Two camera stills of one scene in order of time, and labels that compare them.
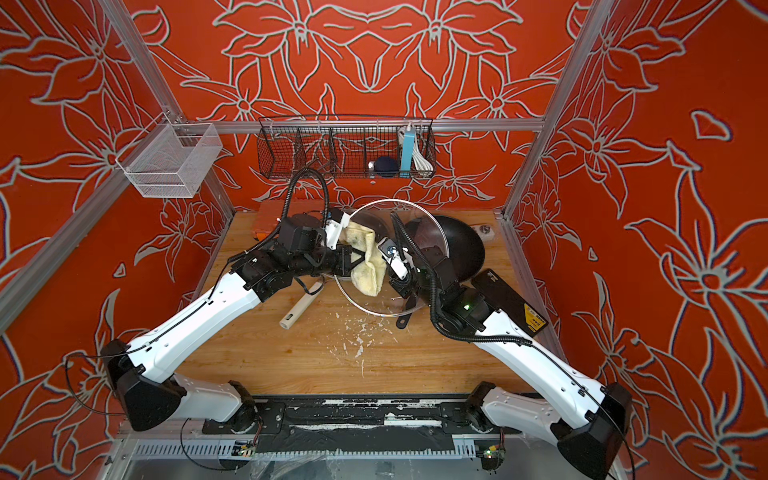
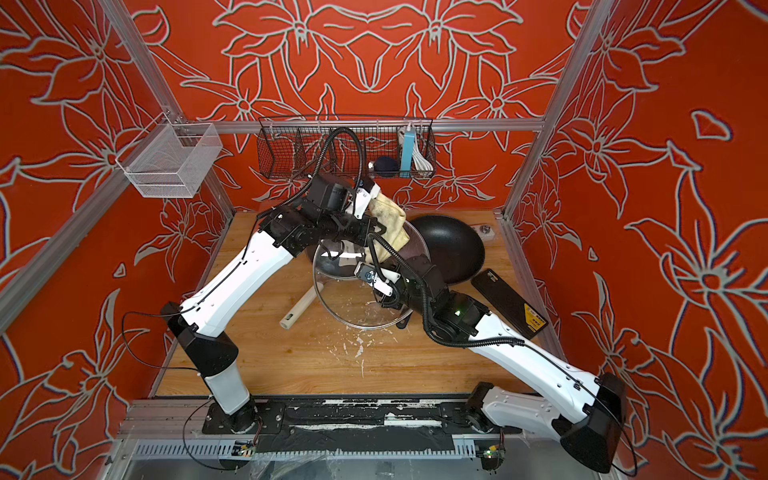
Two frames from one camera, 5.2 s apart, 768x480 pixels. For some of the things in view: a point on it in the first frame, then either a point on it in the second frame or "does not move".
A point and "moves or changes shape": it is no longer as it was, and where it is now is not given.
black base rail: x=283 y=424 does not move
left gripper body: x=337 y=261 → x=351 y=228
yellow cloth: x=369 y=276 moves or changes shape
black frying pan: x=460 y=243 does not move
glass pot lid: x=398 y=298 moves or changes shape
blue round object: x=386 y=166 does not move
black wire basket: x=346 y=148 does not move
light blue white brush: x=411 y=154 does not move
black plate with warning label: x=509 y=302 does not move
